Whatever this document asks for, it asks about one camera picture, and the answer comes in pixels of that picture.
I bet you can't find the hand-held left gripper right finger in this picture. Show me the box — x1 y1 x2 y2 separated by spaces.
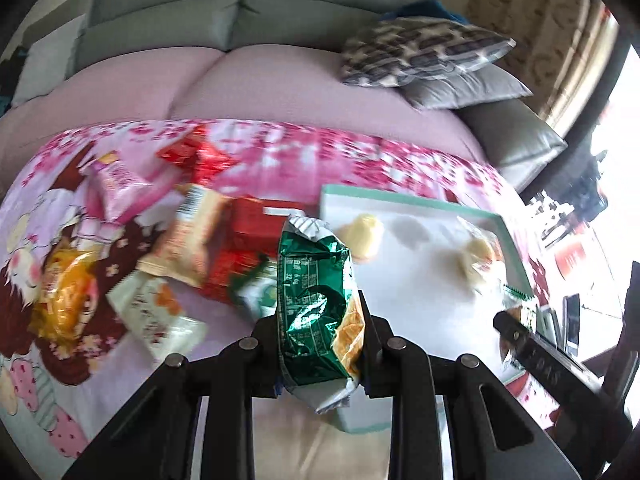
356 290 583 480

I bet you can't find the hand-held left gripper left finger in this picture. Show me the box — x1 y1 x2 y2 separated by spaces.
60 316 283 480

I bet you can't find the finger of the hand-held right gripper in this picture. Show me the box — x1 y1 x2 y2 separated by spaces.
492 310 608 408

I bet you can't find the clear round biscuit packet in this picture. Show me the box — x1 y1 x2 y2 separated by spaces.
502 284 540 331

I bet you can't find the green foil snack packet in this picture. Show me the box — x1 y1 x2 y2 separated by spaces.
276 214 363 415

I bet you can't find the white box with teal rim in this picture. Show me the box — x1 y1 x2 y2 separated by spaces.
320 183 540 433

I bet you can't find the red foil snack packet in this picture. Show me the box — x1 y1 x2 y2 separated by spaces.
156 127 241 187

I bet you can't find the green white biscuit packet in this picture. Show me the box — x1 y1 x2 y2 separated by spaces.
230 255 281 319

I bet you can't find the red pot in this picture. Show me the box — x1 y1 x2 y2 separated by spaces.
552 240 599 279

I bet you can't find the clear bread packet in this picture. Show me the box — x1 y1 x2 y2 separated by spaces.
454 216 507 294
334 213 385 264

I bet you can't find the white packet with orange print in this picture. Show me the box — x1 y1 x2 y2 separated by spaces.
106 270 209 364

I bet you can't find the tan snack packet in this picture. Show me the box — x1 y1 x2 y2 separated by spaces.
136 183 234 289

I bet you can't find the black folding chair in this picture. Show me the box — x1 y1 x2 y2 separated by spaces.
575 150 609 222

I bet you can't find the pink printed blanket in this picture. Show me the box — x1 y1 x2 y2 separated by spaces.
0 119 543 461

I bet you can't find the yellow snack packet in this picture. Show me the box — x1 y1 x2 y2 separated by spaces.
29 242 102 357

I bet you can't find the pink snack packet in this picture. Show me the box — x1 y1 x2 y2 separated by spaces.
82 152 154 224

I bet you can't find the pink sofa cover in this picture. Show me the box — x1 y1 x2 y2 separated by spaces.
0 45 497 173

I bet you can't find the grey pillow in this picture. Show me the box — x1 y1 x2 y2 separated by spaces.
405 65 534 111

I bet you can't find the black white patterned pillow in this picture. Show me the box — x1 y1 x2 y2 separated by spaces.
341 17 516 89

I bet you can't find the beige patterned curtain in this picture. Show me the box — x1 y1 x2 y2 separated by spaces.
465 0 609 132

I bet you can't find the blue cloth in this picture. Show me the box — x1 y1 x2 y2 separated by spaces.
390 0 469 26

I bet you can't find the grey sofa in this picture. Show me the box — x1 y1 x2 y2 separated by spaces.
10 0 569 182

